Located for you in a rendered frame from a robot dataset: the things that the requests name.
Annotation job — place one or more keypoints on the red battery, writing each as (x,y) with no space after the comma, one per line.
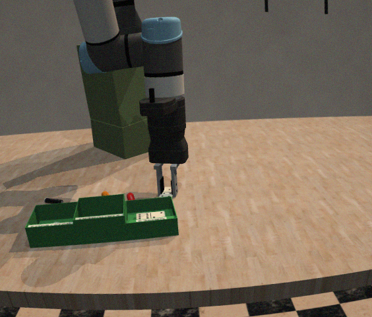
(130,196)

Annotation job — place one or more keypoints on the white domino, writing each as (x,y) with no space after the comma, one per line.
(150,215)
(166,192)

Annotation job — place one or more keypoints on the green three-compartment bin rack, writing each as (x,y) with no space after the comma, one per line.
(111,219)

